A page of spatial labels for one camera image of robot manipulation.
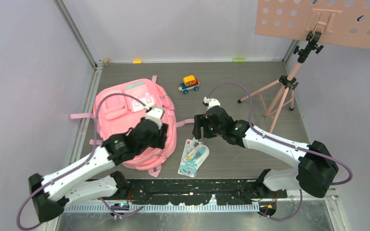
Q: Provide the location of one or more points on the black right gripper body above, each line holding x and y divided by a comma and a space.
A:
209, 131

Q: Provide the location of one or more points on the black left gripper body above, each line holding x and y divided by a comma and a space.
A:
158, 141

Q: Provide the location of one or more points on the pink student backpack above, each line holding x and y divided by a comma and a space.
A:
120, 110

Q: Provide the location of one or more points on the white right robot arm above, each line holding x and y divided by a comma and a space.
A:
311, 166

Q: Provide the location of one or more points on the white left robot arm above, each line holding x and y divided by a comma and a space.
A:
51, 193

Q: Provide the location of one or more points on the white red stationery pack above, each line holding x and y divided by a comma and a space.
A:
189, 146

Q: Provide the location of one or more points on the blue correction tape pack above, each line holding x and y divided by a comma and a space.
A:
193, 160

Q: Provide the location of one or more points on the yellow blue toy truck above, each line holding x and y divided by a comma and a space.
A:
190, 83

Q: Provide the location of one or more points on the pink music stand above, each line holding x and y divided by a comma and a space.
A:
317, 22

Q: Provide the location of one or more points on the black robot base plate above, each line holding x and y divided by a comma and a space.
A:
194, 192

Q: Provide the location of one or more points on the aluminium frame rail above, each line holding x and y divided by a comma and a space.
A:
294, 203

